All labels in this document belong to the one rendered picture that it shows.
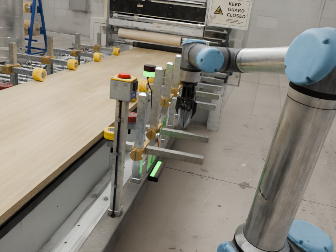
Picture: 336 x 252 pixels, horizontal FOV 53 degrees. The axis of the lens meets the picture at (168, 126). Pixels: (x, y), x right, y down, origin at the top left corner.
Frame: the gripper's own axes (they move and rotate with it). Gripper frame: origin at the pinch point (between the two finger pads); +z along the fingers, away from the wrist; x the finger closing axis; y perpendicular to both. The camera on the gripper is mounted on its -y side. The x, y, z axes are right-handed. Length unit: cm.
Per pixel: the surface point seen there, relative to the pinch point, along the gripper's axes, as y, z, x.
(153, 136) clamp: -12.2, 13.1, -15.5
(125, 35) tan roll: -274, -6, -116
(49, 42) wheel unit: -106, -11, -123
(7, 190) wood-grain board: 62, 7, -42
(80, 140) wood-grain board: 19.3, 7.2, -39.2
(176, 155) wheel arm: 6.1, 12.1, -0.9
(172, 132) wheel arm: -19.0, 11.9, -7.1
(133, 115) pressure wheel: -19.5, 6.6, -28.1
